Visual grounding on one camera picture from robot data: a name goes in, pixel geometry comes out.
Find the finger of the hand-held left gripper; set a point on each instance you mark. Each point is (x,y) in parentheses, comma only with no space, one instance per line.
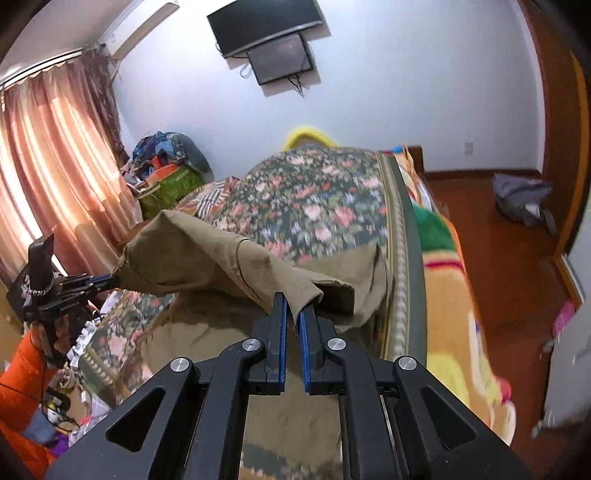
(94,289)
(99,278)

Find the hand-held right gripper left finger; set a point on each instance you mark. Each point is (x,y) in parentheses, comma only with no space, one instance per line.
(280,344)

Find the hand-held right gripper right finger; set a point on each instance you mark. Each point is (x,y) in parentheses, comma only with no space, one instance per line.
(305,350)

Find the olive khaki pants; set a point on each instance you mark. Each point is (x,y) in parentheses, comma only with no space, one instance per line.
(194,249)

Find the person's left forearm orange sleeve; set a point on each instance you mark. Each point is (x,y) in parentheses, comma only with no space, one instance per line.
(18,397)

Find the person's left hand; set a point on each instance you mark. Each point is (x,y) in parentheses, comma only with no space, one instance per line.
(62,339)

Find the pile of small clutter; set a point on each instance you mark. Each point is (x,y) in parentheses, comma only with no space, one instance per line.
(87,337)

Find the green fabric storage box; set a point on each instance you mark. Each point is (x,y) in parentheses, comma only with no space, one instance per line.
(171,189)

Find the orange box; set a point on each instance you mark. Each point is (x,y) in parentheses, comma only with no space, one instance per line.
(165,165)

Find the pink shiny curtain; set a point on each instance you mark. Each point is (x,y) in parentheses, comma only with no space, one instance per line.
(55,152)

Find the striped orange cloth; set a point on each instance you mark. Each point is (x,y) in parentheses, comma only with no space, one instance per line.
(214,194)

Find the dark floral blanket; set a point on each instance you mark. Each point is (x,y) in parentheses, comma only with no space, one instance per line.
(314,203)

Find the pile of clothes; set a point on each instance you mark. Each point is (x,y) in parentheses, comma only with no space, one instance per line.
(178,145)

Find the bright cartoon printed blanket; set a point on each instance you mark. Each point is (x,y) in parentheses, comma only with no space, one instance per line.
(448,286)

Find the dark patterned curtain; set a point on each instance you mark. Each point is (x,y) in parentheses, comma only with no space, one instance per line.
(104,101)

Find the white air conditioner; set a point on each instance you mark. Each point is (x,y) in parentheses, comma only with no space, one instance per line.
(138,32)

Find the pink object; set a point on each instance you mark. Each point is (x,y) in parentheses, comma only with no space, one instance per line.
(563,318)

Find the grey bag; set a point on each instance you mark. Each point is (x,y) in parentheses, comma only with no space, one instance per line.
(519,196)

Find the wooden wardrobe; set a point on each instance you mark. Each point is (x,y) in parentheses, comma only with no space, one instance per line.
(554,115)

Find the yellow padded bed rail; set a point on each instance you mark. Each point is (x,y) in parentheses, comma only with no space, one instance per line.
(304,134)

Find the wooden bed frame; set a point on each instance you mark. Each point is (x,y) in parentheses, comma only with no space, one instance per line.
(415,161)

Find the curtain rail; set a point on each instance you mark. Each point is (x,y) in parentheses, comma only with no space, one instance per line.
(46,64)

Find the white wall outlet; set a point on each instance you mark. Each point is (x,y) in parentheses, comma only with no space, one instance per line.
(468,148)

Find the small black wall monitor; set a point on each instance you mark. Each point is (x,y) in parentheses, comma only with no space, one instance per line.
(279,57)

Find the black wall television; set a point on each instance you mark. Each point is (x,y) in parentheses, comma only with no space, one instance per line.
(263,23)

